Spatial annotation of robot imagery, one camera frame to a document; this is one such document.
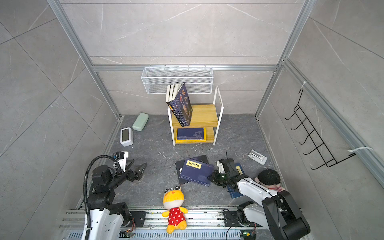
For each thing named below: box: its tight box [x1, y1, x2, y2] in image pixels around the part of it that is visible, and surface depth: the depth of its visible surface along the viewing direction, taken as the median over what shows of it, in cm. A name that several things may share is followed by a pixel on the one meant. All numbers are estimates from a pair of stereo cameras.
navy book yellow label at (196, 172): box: [179, 158, 214, 187], surface depth 89 cm
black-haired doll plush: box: [254, 169, 286, 193], surface depth 81 cm
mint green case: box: [132, 112, 149, 132], surface depth 115 cm
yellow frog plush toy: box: [162, 185, 188, 234], surface depth 73 cm
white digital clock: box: [120, 127, 134, 147], surface depth 103 cm
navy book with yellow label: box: [177, 127, 205, 140], surface depth 100 cm
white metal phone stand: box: [248, 149, 268, 166], surface depth 97 cm
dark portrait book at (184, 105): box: [174, 83, 193, 127], surface depth 82 cm
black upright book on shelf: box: [165, 84, 184, 127], surface depth 78 cm
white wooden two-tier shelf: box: [167, 85, 224, 147], surface depth 98 cm
